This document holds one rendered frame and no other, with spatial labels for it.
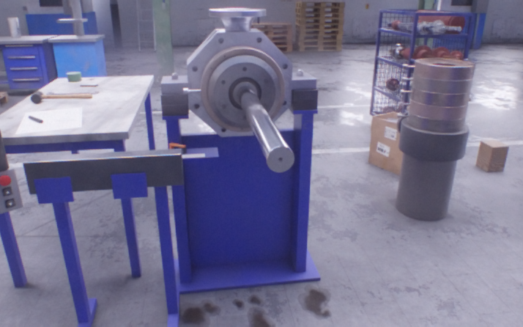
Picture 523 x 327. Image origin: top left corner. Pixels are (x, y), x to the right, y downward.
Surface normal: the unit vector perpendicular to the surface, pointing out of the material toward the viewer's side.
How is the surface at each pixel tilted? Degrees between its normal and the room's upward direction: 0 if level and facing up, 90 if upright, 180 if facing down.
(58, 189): 90
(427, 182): 90
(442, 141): 90
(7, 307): 0
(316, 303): 0
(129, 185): 90
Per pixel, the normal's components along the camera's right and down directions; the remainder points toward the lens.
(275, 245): 0.15, 0.37
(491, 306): 0.00, -0.93
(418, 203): -0.47, 0.33
